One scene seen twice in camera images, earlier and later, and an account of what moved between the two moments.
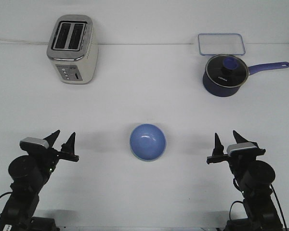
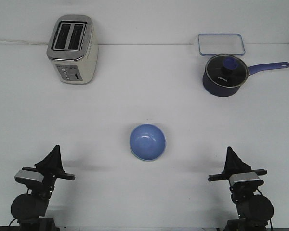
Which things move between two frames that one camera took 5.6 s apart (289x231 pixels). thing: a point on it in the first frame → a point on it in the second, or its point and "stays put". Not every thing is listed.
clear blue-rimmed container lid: (220, 44) stays put
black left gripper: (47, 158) → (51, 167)
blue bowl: (148, 142) stays put
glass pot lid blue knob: (227, 70) stays put
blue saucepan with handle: (224, 75) stays put
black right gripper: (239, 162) → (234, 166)
